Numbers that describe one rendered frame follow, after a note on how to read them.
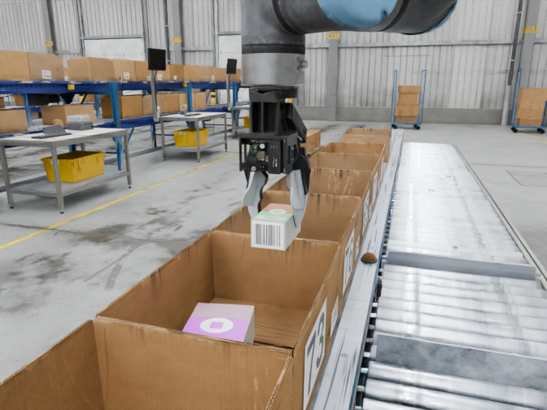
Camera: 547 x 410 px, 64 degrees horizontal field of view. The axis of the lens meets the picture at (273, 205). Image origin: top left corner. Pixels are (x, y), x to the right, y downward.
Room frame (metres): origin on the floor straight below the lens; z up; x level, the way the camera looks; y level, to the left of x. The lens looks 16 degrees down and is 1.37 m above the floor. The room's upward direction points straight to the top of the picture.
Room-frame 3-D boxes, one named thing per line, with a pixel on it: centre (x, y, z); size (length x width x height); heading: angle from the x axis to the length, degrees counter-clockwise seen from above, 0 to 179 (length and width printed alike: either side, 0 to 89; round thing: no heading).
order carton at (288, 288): (0.70, 0.06, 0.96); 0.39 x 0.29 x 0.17; 163
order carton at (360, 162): (1.82, -0.29, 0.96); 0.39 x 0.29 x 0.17; 163
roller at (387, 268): (1.36, -0.62, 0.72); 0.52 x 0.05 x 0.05; 73
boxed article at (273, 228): (0.68, -0.01, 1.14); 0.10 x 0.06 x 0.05; 163
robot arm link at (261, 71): (0.66, 0.00, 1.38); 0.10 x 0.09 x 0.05; 73
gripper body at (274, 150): (0.65, 0.00, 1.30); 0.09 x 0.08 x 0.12; 163
